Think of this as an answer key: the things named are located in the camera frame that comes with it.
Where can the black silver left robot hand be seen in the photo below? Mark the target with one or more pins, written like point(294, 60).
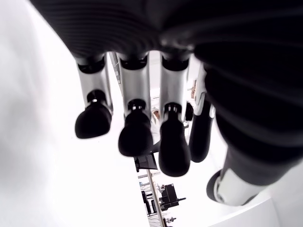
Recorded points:
point(213, 47)

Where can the black monitor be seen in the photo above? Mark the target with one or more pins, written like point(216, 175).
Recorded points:
point(145, 162)

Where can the black box-shaped device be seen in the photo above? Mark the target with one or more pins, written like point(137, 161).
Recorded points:
point(169, 196)

